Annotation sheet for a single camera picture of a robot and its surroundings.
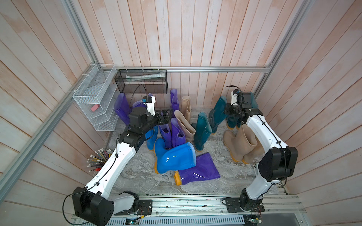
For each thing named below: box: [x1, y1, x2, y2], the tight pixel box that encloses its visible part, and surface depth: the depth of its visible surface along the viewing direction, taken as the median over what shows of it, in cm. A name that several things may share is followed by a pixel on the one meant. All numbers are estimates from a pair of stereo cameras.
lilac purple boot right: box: [170, 117, 186, 147], surface depth 77 cm
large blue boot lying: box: [153, 137, 197, 174], surface depth 79 cm
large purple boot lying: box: [173, 152, 221, 186], surface depth 82 cm
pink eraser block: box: [90, 104, 100, 112], surface depth 83 cm
